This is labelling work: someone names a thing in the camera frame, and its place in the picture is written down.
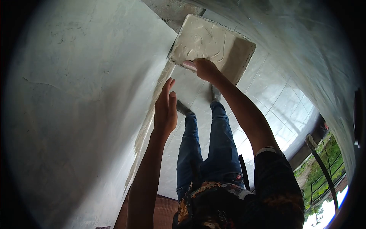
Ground person's right hand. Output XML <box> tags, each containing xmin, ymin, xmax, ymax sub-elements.
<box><xmin>193</xmin><ymin>58</ymin><xmax>222</xmax><ymax>85</ymax></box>

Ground person's left hand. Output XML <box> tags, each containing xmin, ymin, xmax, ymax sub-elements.
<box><xmin>153</xmin><ymin>77</ymin><xmax>178</xmax><ymax>137</ymax></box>

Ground person's right fingers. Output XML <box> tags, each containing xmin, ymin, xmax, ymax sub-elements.
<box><xmin>193</xmin><ymin>58</ymin><xmax>207</xmax><ymax>78</ymax></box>

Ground person's left thumb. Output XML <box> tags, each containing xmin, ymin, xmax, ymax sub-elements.
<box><xmin>168</xmin><ymin>91</ymin><xmax>178</xmax><ymax>115</ymax></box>

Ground person's left fingers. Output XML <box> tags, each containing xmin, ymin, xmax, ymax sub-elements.
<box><xmin>156</xmin><ymin>77</ymin><xmax>176</xmax><ymax>107</ymax></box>

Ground pink handled plaster tool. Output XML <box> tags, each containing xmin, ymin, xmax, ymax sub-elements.
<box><xmin>182</xmin><ymin>60</ymin><xmax>198</xmax><ymax>72</ymax></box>

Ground tray of white plaster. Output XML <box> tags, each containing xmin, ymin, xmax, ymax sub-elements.
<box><xmin>168</xmin><ymin>14</ymin><xmax>257</xmax><ymax>86</ymax></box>

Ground person's legs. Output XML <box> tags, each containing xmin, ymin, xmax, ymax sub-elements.
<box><xmin>176</xmin><ymin>84</ymin><xmax>246</xmax><ymax>201</ymax></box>

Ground person's body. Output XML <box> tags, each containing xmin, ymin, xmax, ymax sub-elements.
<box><xmin>172</xmin><ymin>147</ymin><xmax>305</xmax><ymax>229</ymax></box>

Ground black metal railing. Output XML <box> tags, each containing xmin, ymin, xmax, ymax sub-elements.
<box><xmin>295</xmin><ymin>134</ymin><xmax>348</xmax><ymax>212</ymax></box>

